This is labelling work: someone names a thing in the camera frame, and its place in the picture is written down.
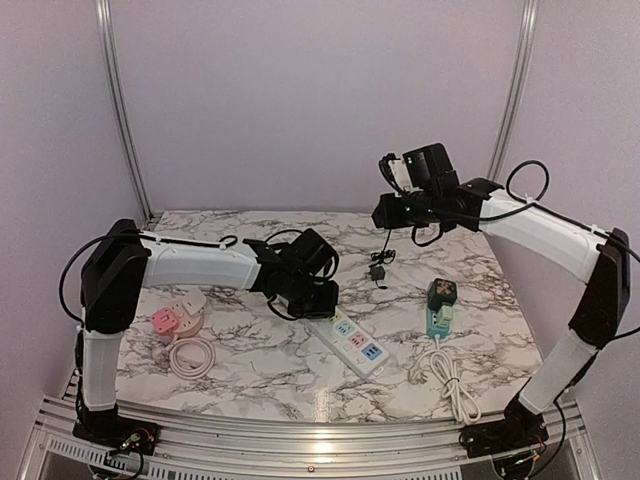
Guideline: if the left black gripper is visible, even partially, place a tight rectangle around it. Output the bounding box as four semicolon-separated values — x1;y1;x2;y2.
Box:
284;271;340;320

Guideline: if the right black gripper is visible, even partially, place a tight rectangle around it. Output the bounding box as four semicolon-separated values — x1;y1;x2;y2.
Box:
376;189;441;229

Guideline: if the black power adapter with cable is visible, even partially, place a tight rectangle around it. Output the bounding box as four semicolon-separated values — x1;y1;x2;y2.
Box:
369;230;396;290

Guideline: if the white multicolour power strip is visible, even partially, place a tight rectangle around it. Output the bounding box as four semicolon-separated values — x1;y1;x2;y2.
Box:
303;309;389;379

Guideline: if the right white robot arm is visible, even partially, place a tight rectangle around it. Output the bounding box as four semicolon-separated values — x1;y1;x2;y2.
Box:
372;151;638;448

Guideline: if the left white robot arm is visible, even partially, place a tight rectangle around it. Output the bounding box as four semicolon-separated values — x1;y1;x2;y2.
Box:
71;219;339;445

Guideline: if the dark green cube plug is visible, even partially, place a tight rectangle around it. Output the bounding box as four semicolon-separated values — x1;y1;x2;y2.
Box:
427;278;457;311

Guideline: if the white plug on pink strip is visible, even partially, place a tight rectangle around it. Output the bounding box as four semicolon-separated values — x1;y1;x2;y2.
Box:
181;289;207;317

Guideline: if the pink cube socket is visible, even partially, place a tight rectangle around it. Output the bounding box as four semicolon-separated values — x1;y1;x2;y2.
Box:
150;307;180;336

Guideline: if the teal power strip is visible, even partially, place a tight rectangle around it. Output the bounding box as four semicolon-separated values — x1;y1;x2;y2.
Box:
426;303;454;340

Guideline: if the pink round power strip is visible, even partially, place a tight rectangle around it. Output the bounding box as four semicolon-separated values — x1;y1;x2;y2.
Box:
168;300;205;339

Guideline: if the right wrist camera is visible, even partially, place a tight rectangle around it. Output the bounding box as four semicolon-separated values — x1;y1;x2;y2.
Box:
380;143;460;197

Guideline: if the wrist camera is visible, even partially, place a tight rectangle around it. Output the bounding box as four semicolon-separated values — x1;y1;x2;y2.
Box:
281;228;339;281
380;143;460;197

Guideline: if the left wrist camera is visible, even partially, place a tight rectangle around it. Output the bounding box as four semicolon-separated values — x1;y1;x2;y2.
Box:
281;228;339;281

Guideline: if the right aluminium frame post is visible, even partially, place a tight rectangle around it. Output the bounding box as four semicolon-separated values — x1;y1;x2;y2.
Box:
488;0;540;181

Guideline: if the aluminium frame post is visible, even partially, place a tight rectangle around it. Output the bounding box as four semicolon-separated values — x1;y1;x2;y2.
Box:
488;0;540;181
95;0;153;221

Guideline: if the white coiled cable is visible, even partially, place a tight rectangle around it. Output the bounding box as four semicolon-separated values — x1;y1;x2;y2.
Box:
155;335;218;377

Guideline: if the white bundled power cord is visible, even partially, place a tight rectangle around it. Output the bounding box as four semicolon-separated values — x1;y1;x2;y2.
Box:
408;337;482;426

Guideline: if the aluminium front rail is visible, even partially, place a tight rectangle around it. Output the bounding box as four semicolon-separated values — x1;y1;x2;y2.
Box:
14;394;606;480

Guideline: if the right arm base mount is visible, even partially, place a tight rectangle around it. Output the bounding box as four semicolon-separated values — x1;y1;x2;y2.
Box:
459;413;549;458

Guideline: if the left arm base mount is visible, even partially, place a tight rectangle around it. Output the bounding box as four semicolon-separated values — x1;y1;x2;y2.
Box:
73;407;160;455

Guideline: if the left aluminium frame post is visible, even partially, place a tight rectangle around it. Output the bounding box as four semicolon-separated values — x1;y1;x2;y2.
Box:
95;0;153;221

